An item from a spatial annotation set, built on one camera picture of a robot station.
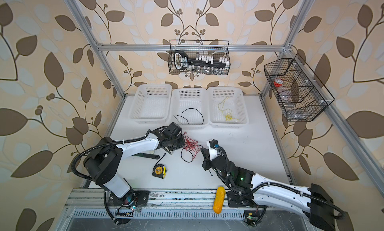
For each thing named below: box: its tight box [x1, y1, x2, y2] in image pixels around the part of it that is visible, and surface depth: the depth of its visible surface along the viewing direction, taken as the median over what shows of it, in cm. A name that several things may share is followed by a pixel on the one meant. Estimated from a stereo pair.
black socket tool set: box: [173, 50, 230, 75], surface depth 86 cm
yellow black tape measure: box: [152, 164, 167, 179], surface depth 82 cm
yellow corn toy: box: [212, 186, 226, 215], surface depth 73 cm
